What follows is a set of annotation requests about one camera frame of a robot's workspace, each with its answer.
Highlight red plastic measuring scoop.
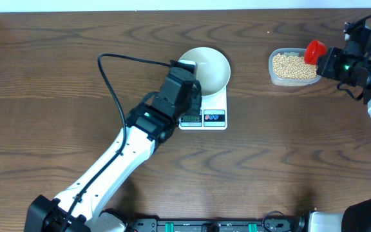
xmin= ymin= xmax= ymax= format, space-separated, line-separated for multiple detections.
xmin=304 ymin=40 xmax=327 ymax=65

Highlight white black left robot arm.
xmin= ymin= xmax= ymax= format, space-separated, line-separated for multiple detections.
xmin=24 ymin=87 xmax=202 ymax=231

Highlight white digital kitchen scale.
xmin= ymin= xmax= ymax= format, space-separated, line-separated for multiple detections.
xmin=179 ymin=87 xmax=227 ymax=130

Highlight white round bowl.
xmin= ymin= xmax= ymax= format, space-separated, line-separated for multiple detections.
xmin=179 ymin=47 xmax=231 ymax=97

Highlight clear plastic container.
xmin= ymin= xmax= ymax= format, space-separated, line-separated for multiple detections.
xmin=269 ymin=48 xmax=321 ymax=87

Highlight soybeans in container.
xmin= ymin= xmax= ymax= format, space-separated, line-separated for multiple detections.
xmin=272 ymin=53 xmax=317 ymax=79

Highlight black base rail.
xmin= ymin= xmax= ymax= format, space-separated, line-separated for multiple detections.
xmin=125 ymin=217 xmax=308 ymax=232

